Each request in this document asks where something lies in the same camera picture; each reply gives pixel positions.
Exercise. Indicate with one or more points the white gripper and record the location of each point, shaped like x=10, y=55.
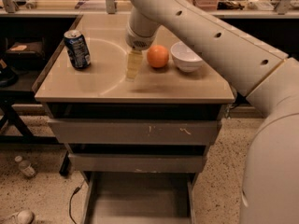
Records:
x=139, y=41

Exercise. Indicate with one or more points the orange fruit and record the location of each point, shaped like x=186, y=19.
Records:
x=157, y=56

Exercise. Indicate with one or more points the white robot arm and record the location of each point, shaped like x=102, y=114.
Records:
x=266, y=76

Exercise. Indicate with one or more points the top grey drawer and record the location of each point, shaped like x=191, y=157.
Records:
x=134, y=132

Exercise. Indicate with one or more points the grey drawer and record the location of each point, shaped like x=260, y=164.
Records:
x=134, y=132
x=137, y=163

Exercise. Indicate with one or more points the grey drawer cabinet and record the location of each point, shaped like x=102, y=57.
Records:
x=102, y=91

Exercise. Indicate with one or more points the middle grey drawer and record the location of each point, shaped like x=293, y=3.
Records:
x=137, y=163

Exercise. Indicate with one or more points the open bottom drawer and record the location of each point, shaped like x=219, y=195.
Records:
x=138, y=198

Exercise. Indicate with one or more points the white ceramic bowl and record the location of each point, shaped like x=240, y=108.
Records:
x=184, y=58

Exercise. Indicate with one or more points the blue soda can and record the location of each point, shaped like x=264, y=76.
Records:
x=77, y=49

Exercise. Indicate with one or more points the black round object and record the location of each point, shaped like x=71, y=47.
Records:
x=7, y=75

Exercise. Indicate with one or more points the clear plastic bottle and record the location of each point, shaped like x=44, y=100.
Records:
x=25, y=167

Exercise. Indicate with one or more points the white shoe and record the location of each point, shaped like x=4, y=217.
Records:
x=22, y=217

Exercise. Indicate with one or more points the black side table frame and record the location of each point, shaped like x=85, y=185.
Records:
x=13, y=105

